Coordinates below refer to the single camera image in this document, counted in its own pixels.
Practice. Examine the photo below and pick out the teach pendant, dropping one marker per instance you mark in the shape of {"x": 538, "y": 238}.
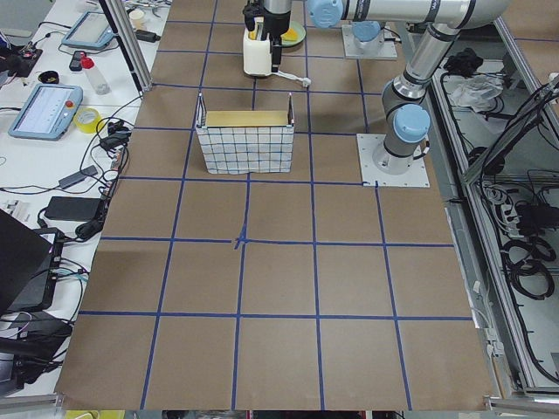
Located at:
{"x": 91, "y": 31}
{"x": 47, "y": 113}

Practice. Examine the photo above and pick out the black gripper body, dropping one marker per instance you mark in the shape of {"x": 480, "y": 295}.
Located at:
{"x": 277, "y": 26}

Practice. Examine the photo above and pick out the yellow tape roll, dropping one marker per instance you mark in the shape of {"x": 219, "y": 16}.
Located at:
{"x": 87, "y": 120}

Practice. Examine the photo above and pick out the black laptop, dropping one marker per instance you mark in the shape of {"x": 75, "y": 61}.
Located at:
{"x": 29, "y": 259}

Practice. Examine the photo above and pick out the light green plate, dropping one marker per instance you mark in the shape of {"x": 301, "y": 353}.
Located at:
{"x": 301, "y": 34}

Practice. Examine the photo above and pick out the teach pendant far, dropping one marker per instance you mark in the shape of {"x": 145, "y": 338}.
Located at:
{"x": 91, "y": 31}

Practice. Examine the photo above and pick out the white toaster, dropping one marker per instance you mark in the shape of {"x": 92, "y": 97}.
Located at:
{"x": 256, "y": 57}

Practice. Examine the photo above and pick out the teach pendant near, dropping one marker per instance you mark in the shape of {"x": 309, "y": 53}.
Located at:
{"x": 47, "y": 113}

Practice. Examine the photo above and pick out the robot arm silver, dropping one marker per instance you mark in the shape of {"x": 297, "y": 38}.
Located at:
{"x": 408, "y": 123}
{"x": 324, "y": 14}

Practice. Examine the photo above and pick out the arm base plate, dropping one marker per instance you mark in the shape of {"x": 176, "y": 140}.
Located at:
{"x": 381, "y": 47}
{"x": 381, "y": 169}

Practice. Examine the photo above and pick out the orange bread on plate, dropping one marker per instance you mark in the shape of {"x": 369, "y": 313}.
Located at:
{"x": 290, "y": 35}

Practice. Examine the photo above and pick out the aluminium frame post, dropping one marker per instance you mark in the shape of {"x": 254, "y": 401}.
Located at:
{"x": 121, "y": 27}

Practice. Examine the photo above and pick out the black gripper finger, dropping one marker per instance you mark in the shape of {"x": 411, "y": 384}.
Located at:
{"x": 251, "y": 11}
{"x": 276, "y": 53}

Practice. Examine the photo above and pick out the clear bottle red cap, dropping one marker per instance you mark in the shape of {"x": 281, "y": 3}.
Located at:
{"x": 94, "y": 75}

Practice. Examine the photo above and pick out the checkered fabric wooden basket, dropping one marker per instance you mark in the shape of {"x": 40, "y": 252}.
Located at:
{"x": 238, "y": 142}

